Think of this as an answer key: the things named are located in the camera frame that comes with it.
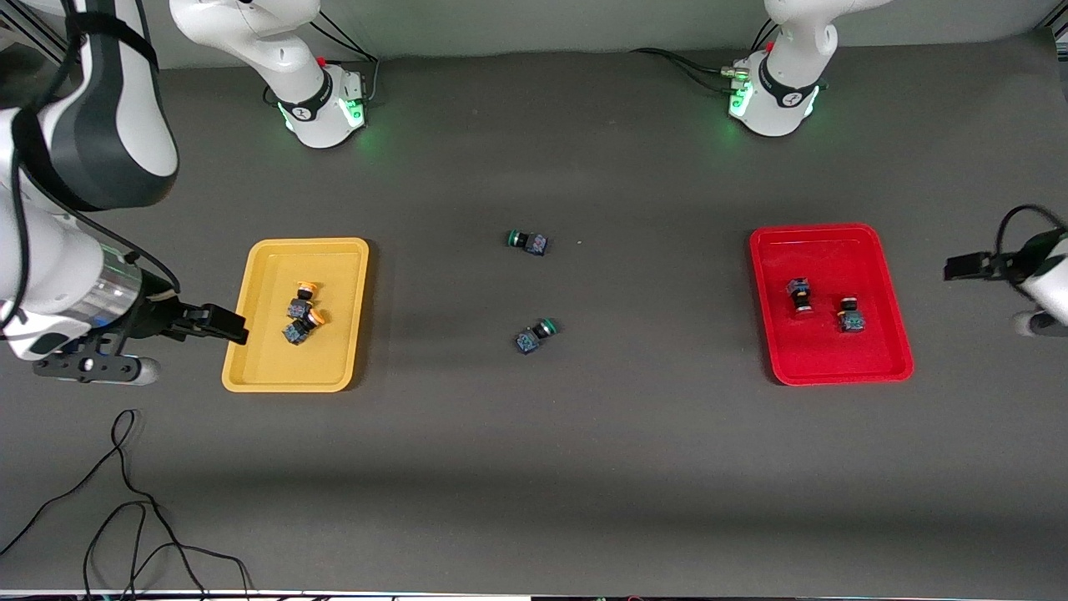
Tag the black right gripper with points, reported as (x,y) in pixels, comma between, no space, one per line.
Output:
(155,318)

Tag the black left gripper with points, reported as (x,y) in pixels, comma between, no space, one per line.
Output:
(1016,262)

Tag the yellow push button switch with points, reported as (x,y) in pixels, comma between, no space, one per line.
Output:
(299,310)
(293,332)

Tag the red push button switch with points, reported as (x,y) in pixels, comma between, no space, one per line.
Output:
(798,290)
(852,321)

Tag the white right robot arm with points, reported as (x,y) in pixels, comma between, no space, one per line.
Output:
(108,125)

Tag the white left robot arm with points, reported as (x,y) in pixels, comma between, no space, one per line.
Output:
(793,50)

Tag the yellow plastic tray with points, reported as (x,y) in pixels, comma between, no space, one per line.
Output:
(334,334)

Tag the red plastic tray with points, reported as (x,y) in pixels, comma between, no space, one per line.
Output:
(834,259)

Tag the green push button switch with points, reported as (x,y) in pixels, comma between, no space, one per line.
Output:
(534,337)
(529,243)

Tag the aluminium frame rail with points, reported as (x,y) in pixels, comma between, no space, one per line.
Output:
(33,37)

